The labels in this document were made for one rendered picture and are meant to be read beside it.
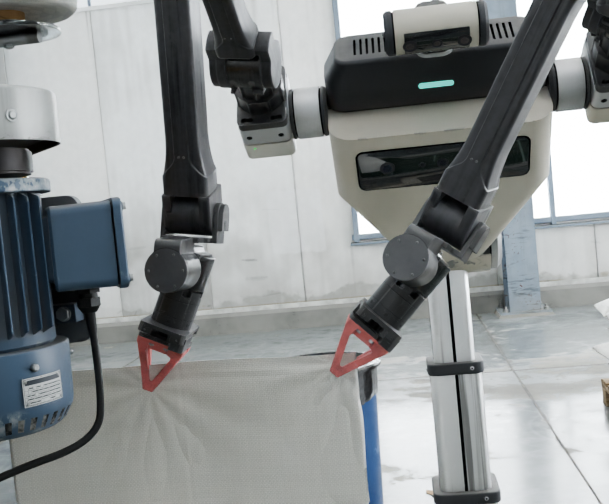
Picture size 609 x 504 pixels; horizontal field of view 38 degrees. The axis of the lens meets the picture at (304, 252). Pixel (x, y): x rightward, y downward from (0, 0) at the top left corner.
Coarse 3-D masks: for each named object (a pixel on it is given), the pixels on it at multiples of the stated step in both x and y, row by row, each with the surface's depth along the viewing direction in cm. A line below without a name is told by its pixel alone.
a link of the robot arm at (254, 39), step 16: (208, 0) 124; (224, 0) 124; (240, 0) 128; (208, 16) 128; (224, 16) 127; (240, 16) 128; (224, 32) 130; (240, 32) 130; (256, 32) 135; (208, 48) 136; (224, 48) 133; (240, 48) 133; (256, 48) 135; (272, 48) 137; (224, 64) 138; (272, 64) 137; (224, 80) 139; (272, 80) 138
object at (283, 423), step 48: (192, 384) 121; (240, 384) 119; (288, 384) 117; (336, 384) 116; (48, 432) 123; (144, 432) 122; (192, 432) 121; (240, 432) 119; (288, 432) 117; (336, 432) 116; (48, 480) 123; (96, 480) 123; (144, 480) 122; (192, 480) 122; (240, 480) 120; (288, 480) 118; (336, 480) 116
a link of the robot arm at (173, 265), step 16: (224, 208) 118; (224, 224) 118; (160, 240) 111; (176, 240) 111; (192, 240) 115; (208, 240) 118; (160, 256) 111; (176, 256) 110; (192, 256) 114; (144, 272) 111; (160, 272) 111; (176, 272) 110; (192, 272) 112; (160, 288) 111; (176, 288) 110
